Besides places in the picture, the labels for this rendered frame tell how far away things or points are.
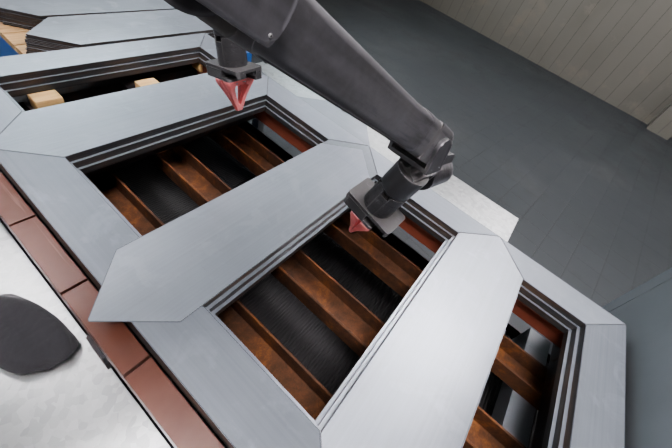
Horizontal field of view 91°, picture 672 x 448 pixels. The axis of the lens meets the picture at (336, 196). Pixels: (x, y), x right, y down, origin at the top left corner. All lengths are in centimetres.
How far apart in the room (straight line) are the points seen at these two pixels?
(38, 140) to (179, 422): 63
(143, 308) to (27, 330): 26
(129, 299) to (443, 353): 54
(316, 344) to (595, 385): 60
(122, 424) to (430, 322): 57
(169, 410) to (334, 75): 51
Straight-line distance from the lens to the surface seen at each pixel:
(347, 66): 30
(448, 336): 72
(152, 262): 67
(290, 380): 78
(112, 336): 66
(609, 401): 91
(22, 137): 95
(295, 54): 26
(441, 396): 67
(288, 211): 75
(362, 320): 87
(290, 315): 97
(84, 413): 79
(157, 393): 62
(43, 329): 83
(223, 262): 66
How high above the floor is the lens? 142
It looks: 43 degrees down
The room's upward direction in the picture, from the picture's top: 22 degrees clockwise
